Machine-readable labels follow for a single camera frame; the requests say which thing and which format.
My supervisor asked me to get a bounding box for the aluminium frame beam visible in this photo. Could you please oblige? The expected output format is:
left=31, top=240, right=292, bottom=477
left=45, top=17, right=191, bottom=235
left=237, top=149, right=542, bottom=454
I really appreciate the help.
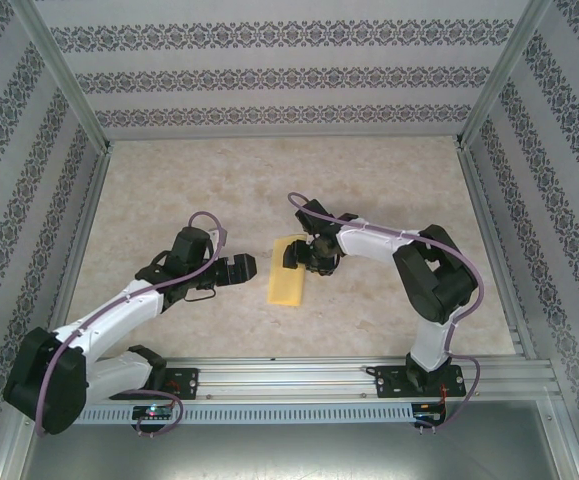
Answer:
left=0, top=429, right=40, bottom=480
left=536, top=394, right=579, bottom=480

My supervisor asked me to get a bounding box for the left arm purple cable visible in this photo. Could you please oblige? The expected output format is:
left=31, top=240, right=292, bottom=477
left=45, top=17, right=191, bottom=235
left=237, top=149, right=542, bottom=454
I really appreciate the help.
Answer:
left=33, top=211, right=228, bottom=440

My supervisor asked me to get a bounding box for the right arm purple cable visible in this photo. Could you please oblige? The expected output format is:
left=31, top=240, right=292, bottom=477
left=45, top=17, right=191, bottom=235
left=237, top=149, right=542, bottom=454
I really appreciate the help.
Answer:
left=287, top=192, right=485, bottom=435

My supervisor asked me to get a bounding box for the slotted grey cable duct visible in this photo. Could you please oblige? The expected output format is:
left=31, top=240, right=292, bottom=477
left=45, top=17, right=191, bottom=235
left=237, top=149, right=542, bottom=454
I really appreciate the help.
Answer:
left=76, top=402, right=416, bottom=425

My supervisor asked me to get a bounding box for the aluminium frame post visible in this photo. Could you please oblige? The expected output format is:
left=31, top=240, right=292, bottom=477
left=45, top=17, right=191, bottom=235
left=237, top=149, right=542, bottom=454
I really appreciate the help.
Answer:
left=13, top=0, right=115, bottom=154
left=453, top=0, right=555, bottom=151

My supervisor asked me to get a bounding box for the yellow paper sheet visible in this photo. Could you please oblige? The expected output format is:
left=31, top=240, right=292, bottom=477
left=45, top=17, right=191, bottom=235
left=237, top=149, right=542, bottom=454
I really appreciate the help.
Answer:
left=266, top=233, right=308, bottom=308

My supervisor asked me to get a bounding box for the aluminium floor rail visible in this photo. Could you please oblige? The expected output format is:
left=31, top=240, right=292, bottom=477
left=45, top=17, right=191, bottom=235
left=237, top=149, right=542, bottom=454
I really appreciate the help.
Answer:
left=456, top=147, right=540, bottom=361
left=36, top=147, right=115, bottom=366

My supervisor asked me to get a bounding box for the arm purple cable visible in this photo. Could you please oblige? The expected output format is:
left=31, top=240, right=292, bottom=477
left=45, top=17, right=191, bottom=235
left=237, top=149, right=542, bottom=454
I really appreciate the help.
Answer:
left=287, top=192, right=485, bottom=435
left=33, top=211, right=228, bottom=440

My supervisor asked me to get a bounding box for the grey metal sheet panel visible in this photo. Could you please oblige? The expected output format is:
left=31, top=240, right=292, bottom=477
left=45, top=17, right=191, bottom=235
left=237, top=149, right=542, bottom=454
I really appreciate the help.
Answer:
left=18, top=422, right=578, bottom=480

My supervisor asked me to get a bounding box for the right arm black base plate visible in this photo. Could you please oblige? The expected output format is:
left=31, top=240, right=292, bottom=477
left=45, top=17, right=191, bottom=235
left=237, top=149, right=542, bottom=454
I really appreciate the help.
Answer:
left=372, top=364, right=465, bottom=400

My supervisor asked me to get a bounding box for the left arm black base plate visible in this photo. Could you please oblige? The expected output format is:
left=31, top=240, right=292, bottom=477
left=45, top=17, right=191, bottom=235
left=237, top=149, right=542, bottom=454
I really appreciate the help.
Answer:
left=162, top=367, right=201, bottom=402

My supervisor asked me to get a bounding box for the aluminium mounting rail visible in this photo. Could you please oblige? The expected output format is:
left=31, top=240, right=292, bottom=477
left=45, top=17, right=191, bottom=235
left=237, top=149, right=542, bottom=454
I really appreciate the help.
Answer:
left=83, top=355, right=563, bottom=402

